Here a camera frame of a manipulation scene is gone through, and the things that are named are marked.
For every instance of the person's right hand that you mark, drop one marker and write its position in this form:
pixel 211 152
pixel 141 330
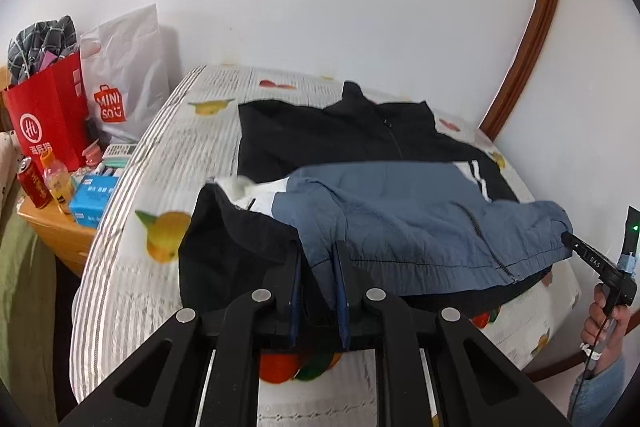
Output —
pixel 612 337

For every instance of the fruit print table cover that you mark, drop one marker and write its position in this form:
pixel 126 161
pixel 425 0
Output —
pixel 150 167

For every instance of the orange drink bottle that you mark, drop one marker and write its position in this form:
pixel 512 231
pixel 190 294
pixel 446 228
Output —
pixel 57 184

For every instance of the white remote control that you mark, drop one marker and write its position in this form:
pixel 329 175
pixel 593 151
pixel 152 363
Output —
pixel 119 151

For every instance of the person's right forearm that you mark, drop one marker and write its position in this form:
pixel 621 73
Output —
pixel 600 397

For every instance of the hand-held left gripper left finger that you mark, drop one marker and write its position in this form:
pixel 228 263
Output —
pixel 295 292

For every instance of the brown wooden door frame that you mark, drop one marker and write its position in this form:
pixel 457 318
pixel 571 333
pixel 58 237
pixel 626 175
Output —
pixel 535 22

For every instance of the blue tissue box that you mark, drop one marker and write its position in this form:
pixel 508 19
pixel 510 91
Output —
pixel 92 202

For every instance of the wooden headboard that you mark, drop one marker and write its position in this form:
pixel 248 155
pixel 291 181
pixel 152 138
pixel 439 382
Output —
pixel 5 102

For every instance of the black white blue jacket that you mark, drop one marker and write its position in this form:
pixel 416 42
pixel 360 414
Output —
pixel 400 217

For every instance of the white dotted quilt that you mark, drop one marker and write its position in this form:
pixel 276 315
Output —
pixel 6 167

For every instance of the red paper bag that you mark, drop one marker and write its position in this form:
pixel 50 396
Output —
pixel 47 112

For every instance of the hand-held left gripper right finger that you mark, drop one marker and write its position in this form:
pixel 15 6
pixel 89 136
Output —
pixel 341 292

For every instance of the green blanket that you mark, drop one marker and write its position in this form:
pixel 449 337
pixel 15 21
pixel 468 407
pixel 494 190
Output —
pixel 25 282

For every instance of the wooden nightstand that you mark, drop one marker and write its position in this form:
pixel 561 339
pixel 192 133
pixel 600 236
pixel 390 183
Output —
pixel 55 232

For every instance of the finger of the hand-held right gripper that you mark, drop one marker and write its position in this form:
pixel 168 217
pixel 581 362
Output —
pixel 572 243

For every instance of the pink small container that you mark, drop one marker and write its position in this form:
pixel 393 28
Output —
pixel 92 155

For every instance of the grey checkered cloth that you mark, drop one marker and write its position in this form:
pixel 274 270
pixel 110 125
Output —
pixel 42 47

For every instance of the white plastic shopping bag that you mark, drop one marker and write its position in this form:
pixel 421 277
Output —
pixel 130 57

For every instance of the red drink can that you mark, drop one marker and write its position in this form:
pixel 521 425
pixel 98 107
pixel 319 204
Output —
pixel 32 184

